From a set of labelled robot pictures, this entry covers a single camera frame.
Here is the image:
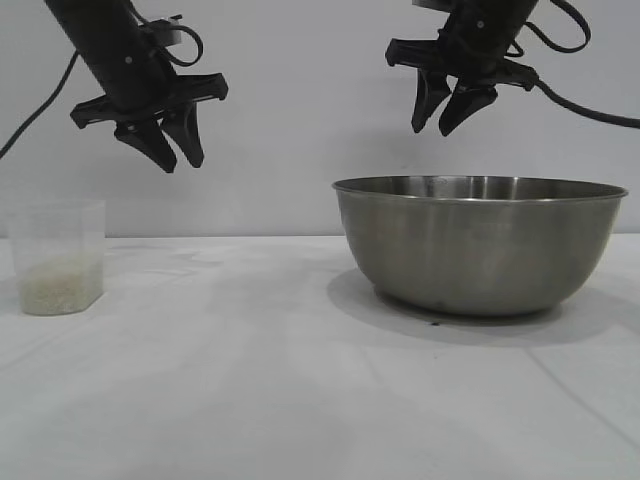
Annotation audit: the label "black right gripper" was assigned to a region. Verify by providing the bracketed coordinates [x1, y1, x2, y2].
[385, 13, 539, 137]

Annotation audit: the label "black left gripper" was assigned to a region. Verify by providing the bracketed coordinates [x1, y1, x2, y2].
[69, 18, 230, 175]

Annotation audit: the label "translucent plastic measuring cup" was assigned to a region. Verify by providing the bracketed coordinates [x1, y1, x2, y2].
[7, 198, 107, 316]

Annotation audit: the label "stainless steel mixing bowl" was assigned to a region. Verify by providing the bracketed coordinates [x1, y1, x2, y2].
[331, 174, 629, 317]

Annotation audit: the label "white rice grains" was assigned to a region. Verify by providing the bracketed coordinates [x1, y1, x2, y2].
[19, 253, 105, 316]

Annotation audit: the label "looped black left camera cable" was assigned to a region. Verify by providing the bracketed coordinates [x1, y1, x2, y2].
[134, 14, 205, 67]

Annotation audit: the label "looped black camera cable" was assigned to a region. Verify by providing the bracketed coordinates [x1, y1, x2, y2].
[134, 14, 205, 67]
[509, 0, 592, 54]

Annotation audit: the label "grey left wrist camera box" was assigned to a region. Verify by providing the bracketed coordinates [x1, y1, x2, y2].
[149, 18, 185, 47]

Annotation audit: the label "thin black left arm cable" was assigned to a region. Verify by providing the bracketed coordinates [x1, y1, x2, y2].
[0, 48, 81, 159]

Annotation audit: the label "thick black sleeved cable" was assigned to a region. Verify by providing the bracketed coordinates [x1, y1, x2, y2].
[529, 69, 640, 129]

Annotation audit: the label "looped black right camera cable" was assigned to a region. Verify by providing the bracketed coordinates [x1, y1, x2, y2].
[509, 0, 592, 54]

